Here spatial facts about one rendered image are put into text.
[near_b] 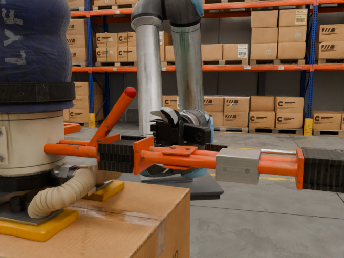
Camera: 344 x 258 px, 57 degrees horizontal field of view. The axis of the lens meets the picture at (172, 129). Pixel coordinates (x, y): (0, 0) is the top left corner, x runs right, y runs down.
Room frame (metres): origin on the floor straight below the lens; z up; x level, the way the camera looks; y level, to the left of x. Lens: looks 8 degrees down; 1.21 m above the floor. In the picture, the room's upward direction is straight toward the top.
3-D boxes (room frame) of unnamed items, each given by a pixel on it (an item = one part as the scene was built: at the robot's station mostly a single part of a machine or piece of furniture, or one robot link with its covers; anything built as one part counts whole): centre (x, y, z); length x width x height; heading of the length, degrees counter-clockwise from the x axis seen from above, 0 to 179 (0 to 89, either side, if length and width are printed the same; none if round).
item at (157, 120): (0.86, 0.00, 1.07); 0.12 x 0.09 x 0.08; 162
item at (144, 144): (0.60, 0.09, 1.07); 0.10 x 0.08 x 0.06; 161
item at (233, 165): (0.53, -0.12, 1.06); 0.07 x 0.07 x 0.04; 71
